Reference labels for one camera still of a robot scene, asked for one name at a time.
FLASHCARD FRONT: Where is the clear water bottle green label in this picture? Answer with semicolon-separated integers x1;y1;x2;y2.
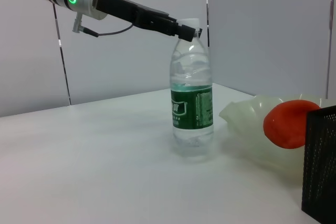
169;18;215;157

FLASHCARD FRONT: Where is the black mesh pen holder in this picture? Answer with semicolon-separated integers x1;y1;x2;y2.
301;105;336;222

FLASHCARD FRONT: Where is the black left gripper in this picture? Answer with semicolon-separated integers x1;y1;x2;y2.
95;0;203;42

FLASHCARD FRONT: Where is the pale green glass fruit plate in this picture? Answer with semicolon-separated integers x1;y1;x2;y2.
219;93;336;180

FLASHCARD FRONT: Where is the left gripper connector cable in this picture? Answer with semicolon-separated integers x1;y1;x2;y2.
72;13;136;39

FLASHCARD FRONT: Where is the red-orange fruit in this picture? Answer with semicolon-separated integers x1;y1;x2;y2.
263;100;322;150

